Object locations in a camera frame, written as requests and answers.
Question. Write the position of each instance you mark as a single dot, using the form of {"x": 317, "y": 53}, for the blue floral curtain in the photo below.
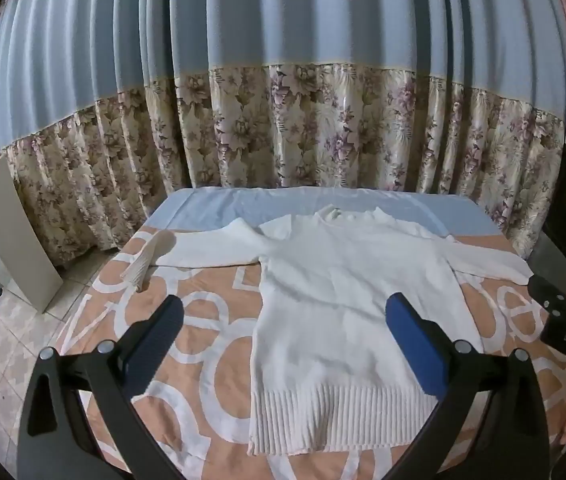
{"x": 288, "y": 20}

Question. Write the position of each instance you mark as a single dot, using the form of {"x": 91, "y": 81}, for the white knit sweater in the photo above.
{"x": 343, "y": 300}

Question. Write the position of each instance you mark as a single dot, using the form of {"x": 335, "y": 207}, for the white board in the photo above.
{"x": 8, "y": 225}

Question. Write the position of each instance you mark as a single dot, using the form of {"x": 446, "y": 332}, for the orange printed blanket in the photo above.
{"x": 213, "y": 320}

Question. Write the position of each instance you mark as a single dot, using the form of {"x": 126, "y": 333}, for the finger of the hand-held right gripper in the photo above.
{"x": 545, "y": 287}

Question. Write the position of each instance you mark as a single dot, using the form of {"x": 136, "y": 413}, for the light blue bed sheet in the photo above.
{"x": 243, "y": 205}

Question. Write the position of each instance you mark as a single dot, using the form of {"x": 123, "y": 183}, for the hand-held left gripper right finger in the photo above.
{"x": 413, "y": 345}

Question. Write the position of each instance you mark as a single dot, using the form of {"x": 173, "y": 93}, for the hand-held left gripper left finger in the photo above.
{"x": 155, "y": 332}

